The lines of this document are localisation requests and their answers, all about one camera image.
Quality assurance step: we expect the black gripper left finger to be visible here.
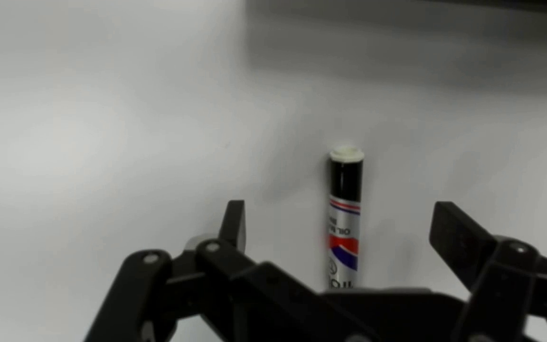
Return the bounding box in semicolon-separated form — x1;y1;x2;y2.
82;197;351;342

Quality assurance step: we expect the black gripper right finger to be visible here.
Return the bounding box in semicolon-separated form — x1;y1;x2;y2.
429;199;547;342

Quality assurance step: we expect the black marker with white cap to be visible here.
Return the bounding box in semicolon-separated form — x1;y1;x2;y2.
325;142;367;292

